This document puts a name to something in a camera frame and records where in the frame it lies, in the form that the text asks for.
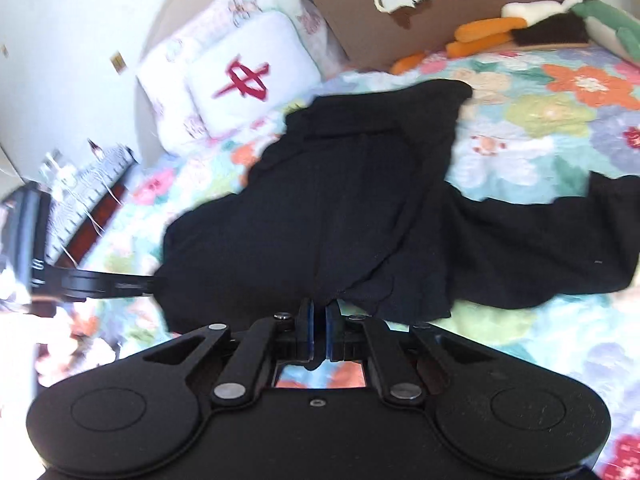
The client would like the floral blanket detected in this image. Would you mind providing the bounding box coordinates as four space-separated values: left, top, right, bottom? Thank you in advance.
0 42 640 480

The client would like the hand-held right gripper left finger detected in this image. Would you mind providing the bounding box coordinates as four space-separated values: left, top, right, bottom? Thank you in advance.
142 299 317 408

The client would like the black garment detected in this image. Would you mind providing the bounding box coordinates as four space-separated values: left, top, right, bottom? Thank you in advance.
155 79 640 333

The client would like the green plush toy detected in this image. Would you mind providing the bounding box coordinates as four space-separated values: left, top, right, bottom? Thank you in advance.
570 0 640 68

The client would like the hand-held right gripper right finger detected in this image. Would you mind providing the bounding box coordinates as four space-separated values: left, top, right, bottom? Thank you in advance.
326 300 501 405

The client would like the orange carrot plush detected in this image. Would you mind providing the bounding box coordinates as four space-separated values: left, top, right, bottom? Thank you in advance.
390 16 528 76

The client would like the white keyboard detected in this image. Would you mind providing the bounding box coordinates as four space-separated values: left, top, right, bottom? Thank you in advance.
42 144 138 263

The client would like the white pillow with red mark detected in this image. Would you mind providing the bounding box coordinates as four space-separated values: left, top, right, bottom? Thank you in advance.
184 10 323 138

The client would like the dark brown plush toy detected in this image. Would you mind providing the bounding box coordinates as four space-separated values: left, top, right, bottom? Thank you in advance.
511 12 591 51

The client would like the white plush toy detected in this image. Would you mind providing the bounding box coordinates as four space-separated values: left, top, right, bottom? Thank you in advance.
501 0 585 23

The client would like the brown pillow with cloud patch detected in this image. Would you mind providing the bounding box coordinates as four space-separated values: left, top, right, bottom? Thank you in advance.
297 0 603 73

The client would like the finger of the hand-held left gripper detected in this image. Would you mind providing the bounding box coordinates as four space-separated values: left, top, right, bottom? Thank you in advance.
32 269 157 303

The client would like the pink patterned pillow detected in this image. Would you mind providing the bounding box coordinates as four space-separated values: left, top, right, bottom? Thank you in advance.
135 0 351 156

